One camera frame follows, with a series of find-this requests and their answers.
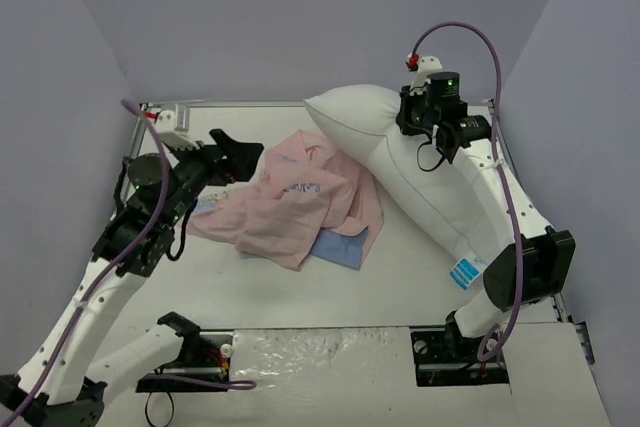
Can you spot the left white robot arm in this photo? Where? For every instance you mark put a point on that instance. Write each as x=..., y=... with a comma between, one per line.
x=61, y=385

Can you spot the pink and blue Frozen pillowcase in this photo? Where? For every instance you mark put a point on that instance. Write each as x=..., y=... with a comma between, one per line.
x=309, y=199

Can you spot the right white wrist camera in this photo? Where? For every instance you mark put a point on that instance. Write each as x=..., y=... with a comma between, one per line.
x=422, y=66

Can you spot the white pillow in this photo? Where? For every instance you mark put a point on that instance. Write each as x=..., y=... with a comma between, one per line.
x=360, y=120

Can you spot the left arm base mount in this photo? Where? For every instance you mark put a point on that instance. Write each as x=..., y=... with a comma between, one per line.
x=207, y=365

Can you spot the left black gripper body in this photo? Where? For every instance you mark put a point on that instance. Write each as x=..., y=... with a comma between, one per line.
x=216, y=159

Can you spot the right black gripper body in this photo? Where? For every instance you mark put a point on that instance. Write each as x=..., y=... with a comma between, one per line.
x=409, y=115

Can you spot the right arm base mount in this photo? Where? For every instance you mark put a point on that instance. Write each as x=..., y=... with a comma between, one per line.
x=440, y=363

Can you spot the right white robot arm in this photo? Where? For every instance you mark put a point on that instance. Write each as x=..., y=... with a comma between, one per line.
x=530, y=259

